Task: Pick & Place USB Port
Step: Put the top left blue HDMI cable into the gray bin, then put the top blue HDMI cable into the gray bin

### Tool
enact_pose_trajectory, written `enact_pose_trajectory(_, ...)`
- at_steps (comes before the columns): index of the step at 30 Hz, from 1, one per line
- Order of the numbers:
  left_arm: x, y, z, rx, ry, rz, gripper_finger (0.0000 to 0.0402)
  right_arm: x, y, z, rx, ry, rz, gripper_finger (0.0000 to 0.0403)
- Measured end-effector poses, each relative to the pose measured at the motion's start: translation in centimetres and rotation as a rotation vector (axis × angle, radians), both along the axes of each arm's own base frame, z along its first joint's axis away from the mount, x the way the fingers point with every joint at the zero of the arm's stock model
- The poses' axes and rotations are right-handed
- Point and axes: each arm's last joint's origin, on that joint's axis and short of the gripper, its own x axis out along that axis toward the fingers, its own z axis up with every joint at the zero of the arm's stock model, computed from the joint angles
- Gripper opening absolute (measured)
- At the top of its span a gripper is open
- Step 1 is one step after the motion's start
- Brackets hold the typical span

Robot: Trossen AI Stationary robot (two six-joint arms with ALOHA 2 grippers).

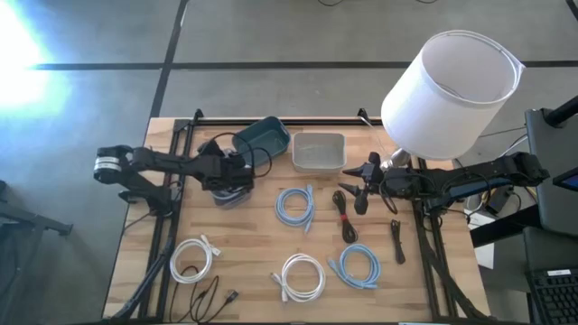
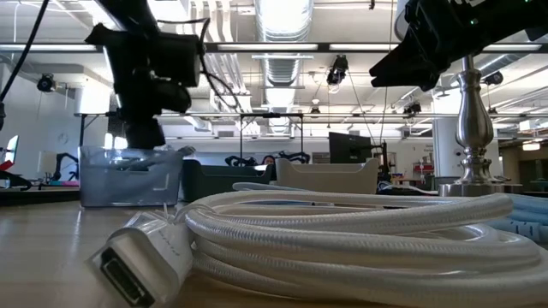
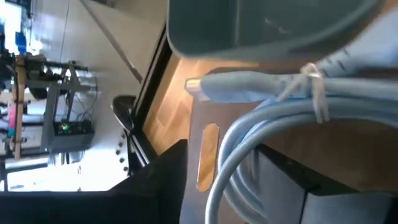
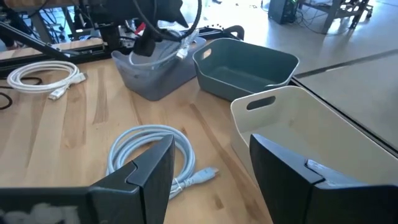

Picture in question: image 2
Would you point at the silver table lamp white shade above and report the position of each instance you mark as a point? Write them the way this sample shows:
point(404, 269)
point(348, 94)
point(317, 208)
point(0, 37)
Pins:
point(473, 124)

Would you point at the black background frame stand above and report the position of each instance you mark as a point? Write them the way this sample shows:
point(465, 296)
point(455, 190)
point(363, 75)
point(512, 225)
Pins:
point(272, 115)

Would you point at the silver ventilation duct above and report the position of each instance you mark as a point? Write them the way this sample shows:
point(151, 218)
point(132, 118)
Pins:
point(282, 68)

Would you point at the black computer monitor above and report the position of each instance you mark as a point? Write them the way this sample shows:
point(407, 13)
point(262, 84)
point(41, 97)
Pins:
point(349, 147)

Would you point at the black side table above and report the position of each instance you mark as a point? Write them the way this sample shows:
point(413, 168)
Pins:
point(38, 196)

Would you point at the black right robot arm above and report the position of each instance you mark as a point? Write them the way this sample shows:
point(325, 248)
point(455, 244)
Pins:
point(531, 15)

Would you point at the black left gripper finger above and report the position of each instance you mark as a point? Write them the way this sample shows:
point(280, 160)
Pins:
point(139, 130)
point(159, 130)

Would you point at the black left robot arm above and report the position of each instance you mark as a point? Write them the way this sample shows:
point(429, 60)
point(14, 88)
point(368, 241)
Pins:
point(124, 13)

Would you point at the person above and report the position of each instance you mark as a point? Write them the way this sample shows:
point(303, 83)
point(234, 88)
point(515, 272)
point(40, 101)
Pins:
point(269, 161)

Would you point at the black ceiling-mounted camera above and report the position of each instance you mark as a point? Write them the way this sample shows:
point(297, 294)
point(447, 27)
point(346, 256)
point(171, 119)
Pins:
point(413, 108)
point(338, 70)
point(45, 82)
point(494, 78)

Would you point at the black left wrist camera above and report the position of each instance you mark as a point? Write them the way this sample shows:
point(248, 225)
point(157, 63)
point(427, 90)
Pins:
point(180, 60)

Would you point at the black background robot arm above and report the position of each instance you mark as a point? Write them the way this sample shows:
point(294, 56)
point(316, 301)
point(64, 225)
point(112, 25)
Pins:
point(240, 161)
point(60, 160)
point(295, 157)

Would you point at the dark teal pouch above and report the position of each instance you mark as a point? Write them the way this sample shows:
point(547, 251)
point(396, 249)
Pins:
point(222, 181)

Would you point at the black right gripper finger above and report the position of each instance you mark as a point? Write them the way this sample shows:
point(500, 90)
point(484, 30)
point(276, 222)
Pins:
point(402, 62)
point(417, 80)

